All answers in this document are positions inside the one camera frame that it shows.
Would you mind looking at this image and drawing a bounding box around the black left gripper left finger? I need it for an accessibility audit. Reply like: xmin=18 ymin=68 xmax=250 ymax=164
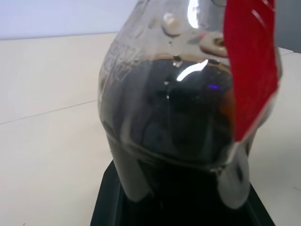
xmin=90 ymin=161 xmax=132 ymax=226

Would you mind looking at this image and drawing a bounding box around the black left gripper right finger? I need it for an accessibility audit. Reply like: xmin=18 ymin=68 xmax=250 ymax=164
xmin=235 ymin=181 xmax=276 ymax=226

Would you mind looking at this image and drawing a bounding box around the cola bottle with red label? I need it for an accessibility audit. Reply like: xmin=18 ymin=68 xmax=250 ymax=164
xmin=97 ymin=0 xmax=283 ymax=210

